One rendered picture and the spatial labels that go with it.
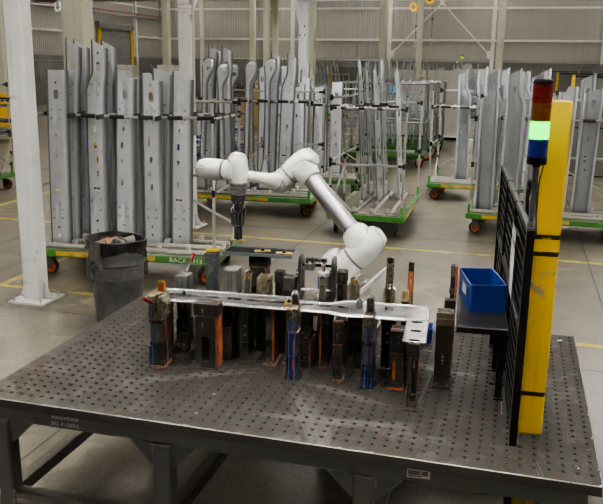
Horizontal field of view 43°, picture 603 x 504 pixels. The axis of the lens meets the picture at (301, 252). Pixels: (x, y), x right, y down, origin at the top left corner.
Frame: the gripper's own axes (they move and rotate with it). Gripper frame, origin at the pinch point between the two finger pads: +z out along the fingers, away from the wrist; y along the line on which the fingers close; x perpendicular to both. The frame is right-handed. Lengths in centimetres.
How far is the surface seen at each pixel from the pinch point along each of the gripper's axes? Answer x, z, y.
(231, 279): 9.1, 19.9, 18.1
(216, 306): 23, 24, 48
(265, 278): 25.6, 18.1, 12.1
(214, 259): -10.8, 14.9, 6.3
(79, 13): -574, -146, -431
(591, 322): 117, 125, -350
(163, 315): -1, 30, 58
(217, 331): 23, 36, 48
